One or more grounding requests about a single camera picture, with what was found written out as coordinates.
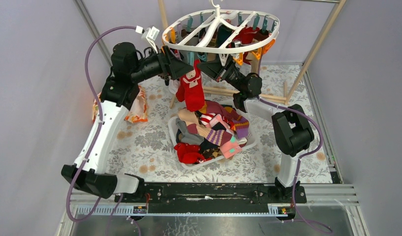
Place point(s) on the floral orange fabric bag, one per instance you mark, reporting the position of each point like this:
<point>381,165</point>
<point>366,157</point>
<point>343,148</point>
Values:
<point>137,107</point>

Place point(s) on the small red crumpled sock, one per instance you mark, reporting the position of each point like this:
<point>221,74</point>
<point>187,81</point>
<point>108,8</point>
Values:
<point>189,154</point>

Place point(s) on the dark teal hanging sock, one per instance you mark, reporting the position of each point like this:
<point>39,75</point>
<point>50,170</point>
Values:
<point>223,33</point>

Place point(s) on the white sock black stripes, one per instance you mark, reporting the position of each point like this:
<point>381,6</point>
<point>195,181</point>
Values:
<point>174,86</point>

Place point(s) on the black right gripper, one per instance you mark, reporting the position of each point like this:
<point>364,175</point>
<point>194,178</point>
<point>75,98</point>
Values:
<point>215,69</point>

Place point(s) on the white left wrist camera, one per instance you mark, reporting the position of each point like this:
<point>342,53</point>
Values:
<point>149,35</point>

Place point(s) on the teal clothespin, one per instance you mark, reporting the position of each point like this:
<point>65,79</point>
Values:
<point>190,58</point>

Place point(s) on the beige sock in basket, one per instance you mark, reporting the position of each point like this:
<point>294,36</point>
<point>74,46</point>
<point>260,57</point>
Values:
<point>188,117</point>

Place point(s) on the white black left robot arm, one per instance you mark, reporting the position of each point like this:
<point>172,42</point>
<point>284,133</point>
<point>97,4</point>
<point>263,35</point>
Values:
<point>130,67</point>

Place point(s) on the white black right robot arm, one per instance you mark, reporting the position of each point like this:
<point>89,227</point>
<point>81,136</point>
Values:
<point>292,128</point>

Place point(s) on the orange clothespin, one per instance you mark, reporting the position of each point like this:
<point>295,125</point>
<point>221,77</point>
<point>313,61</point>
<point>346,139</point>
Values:
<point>267,47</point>

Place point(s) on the grey sock in basket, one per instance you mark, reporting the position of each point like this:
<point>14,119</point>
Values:
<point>184,136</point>

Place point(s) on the purple striped sock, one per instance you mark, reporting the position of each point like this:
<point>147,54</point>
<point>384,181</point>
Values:
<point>241,126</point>

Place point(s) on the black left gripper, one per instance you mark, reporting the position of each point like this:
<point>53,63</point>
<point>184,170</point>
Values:
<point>168,62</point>

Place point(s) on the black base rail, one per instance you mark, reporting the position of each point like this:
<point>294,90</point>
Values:
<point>238,198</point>

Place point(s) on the large red sock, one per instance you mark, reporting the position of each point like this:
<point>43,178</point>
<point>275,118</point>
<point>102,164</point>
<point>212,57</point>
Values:
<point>190,90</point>

